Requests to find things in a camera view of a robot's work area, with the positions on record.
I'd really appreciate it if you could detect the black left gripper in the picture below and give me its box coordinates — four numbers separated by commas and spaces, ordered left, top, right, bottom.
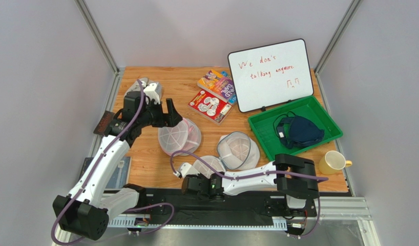
138, 98, 182, 128

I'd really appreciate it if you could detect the white mesh laundry bag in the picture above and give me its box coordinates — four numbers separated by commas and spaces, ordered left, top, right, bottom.
193, 131, 260, 178

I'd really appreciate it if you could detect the navy blue bra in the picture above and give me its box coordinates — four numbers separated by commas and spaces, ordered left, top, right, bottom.
273, 111, 325, 149

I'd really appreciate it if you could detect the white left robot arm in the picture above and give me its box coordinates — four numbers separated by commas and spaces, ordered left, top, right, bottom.
51, 91, 183, 244

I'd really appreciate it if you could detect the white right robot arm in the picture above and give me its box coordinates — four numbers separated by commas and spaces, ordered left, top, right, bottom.
174, 154, 326, 201

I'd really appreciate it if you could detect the pink-rimmed mesh laundry bag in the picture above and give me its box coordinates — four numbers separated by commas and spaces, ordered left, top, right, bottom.
158, 118, 202, 156

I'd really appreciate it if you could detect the beige mesh laundry bag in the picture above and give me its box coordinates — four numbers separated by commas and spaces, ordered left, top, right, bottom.
125, 77, 157, 95

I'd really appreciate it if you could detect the red comic paperback book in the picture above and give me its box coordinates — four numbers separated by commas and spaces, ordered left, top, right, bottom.
187, 90, 233, 125

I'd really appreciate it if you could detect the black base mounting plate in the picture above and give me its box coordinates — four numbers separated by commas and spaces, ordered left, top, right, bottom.
114, 187, 319, 227

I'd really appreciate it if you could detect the Roald Dahl colourful book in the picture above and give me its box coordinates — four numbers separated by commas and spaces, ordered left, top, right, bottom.
197, 70, 236, 104

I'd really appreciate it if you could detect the Kate DiCamillo dark book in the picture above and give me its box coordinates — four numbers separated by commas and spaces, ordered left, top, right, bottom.
93, 110, 115, 136

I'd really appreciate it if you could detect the dark blue hardcover book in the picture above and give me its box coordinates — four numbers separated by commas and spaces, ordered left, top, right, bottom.
79, 156, 132, 192

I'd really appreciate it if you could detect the green plastic tray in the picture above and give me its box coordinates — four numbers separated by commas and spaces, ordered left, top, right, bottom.
248, 96, 343, 161

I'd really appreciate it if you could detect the whiteboard with red writing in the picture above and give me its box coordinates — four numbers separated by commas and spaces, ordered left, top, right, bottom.
227, 38, 313, 113

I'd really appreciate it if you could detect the yellow cup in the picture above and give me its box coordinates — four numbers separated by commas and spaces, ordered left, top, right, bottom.
318, 151, 353, 175

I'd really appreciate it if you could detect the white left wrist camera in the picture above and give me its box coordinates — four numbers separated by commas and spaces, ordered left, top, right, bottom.
143, 82, 162, 105

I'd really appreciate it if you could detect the aluminium frame rail left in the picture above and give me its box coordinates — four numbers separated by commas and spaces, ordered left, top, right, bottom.
74, 0, 125, 157

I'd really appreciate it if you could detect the aluminium frame rail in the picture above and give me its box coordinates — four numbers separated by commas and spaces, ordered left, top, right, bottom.
74, 0, 125, 157
314, 0, 363, 197

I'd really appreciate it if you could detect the aluminium frame rail right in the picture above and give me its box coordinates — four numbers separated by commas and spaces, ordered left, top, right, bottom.
314, 0, 363, 197

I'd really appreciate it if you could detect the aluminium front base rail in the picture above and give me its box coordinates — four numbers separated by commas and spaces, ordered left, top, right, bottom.
51, 191, 381, 246

